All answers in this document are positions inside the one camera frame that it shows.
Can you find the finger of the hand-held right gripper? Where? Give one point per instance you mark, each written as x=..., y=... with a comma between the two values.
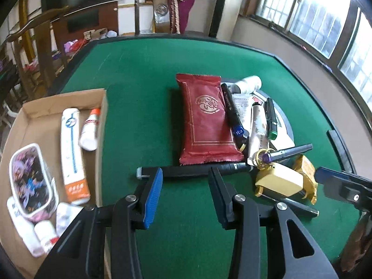
x=328, y=175
x=343, y=193

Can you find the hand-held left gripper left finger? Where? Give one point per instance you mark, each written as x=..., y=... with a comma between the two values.
x=152, y=197

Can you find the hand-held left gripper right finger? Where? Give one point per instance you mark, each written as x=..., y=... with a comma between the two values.
x=218, y=200

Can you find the pale yellow snack pack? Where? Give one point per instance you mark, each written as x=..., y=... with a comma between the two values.
x=306, y=168

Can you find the black marker purple cap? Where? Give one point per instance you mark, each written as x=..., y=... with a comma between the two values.
x=290, y=151

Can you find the yellow snack packet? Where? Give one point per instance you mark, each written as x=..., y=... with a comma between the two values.
x=279, y=181

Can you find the red foil packet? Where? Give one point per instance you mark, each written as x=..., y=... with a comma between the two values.
x=203, y=122

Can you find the black marker green cap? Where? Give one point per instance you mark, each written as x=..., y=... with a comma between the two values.
x=271, y=116

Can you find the white orange toothpaste box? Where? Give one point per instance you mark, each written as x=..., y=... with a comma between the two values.
x=72, y=157

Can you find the small white orange-capped tube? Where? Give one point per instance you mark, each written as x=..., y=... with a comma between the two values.
x=88, y=133

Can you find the black marker blue cap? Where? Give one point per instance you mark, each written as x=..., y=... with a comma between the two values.
x=232, y=107

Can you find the white bottle red label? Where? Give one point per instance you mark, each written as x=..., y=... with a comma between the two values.
x=45, y=234

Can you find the printed pink pencil case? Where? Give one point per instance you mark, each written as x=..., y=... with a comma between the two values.
x=32, y=180

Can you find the person's right hand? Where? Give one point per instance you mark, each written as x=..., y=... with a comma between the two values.
x=356, y=238

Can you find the beige patterned tube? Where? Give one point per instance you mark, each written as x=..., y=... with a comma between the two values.
x=258, y=128

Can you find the white cylindrical bottle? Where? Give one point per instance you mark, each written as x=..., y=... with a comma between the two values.
x=250, y=83

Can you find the barred window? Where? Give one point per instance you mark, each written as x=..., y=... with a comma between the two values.
x=319, y=14

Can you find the white round object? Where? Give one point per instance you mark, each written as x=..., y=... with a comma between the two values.
x=111, y=33

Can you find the pink plastic bags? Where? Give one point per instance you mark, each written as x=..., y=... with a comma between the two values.
x=74, y=46

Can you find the small open cardboard box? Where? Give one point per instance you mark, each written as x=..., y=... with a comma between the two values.
x=96, y=33

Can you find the wooden yoke-back chair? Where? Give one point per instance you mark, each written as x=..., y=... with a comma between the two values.
x=43, y=52

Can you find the wooden chair with medallion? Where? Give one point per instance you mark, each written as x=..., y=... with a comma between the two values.
x=161, y=8

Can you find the maroon fringed cloth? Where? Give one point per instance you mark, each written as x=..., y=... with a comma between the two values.
x=184, y=5

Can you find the black rectangular wall panel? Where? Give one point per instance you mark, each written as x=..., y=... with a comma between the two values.
x=82, y=20

